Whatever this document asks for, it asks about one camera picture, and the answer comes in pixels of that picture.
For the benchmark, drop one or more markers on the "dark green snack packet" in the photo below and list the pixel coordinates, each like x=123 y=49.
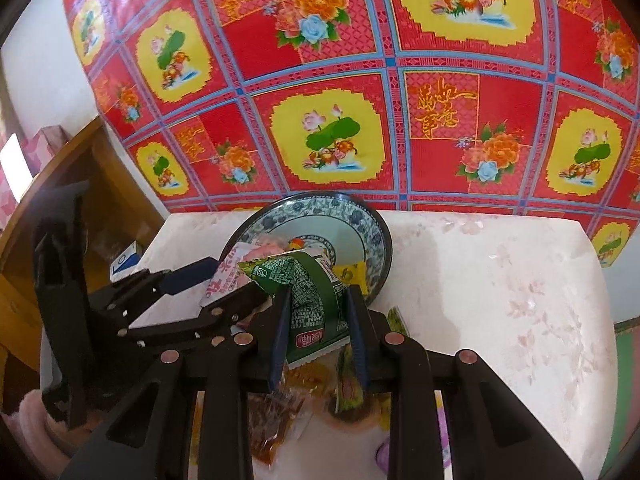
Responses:
x=310 y=290

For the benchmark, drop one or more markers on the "orange red snack packet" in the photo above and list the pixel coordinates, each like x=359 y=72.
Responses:
x=272 y=425

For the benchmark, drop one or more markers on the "wooden chair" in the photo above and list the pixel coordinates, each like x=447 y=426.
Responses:
x=115 y=170

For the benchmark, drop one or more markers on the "blue white small box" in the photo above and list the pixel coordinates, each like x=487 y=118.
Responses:
x=125 y=260

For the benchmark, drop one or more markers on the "blue white patterned plate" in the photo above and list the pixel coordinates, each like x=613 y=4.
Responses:
x=320 y=220

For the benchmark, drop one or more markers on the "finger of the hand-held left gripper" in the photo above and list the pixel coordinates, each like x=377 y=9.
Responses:
x=230 y=310
x=192 y=275

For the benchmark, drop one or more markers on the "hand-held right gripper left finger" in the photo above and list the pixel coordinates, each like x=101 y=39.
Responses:
x=279 y=345

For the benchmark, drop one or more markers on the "orange yellow snack packet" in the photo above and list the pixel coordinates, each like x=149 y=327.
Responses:
x=315 y=375

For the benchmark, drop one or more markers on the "person's left forearm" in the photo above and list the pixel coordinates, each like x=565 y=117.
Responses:
x=30 y=420

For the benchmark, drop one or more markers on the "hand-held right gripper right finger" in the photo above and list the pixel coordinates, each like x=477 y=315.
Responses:
x=358 y=345

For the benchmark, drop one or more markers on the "red floral printed cloth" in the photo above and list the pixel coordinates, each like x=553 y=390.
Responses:
x=350 y=60

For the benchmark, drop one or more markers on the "lime green snack packet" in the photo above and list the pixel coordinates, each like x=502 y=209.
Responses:
x=345 y=380

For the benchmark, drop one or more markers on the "purple tin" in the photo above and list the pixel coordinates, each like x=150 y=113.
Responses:
x=382 y=452

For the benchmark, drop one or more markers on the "pink white snack packet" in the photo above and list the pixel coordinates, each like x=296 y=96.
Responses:
x=225 y=280

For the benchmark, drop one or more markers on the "pink patterned box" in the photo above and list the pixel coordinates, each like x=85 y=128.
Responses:
x=47 y=142

